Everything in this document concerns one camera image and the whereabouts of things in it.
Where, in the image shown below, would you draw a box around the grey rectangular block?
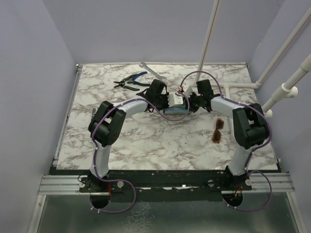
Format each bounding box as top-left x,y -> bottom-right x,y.
163,105 -> 192,115

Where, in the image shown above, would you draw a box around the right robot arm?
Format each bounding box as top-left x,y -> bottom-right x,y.
190,80 -> 270,190

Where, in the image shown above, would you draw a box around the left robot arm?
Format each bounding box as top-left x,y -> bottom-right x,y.
88,80 -> 169,192

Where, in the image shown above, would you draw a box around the silver open-end wrench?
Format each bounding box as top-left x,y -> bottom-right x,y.
139,62 -> 167,81

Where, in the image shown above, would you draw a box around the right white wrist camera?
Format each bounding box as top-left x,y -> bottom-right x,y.
183,84 -> 193,98

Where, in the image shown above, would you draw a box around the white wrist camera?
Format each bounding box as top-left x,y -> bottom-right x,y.
183,84 -> 193,98
168,92 -> 184,107

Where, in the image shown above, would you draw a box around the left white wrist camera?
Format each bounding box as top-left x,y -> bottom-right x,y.
168,92 -> 184,107

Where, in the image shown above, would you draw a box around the blue handled pliers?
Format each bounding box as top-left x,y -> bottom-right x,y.
113,71 -> 150,87

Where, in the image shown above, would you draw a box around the black handled cutters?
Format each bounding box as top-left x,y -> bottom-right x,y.
114,83 -> 140,91

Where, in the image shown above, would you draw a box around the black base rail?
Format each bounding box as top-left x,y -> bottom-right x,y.
48,168 -> 253,202

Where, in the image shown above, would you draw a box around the white PVC pipe frame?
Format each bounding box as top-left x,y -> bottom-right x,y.
193,0 -> 311,141

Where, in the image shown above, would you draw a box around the aluminium extrusion rail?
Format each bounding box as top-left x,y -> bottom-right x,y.
28,64 -> 83,233

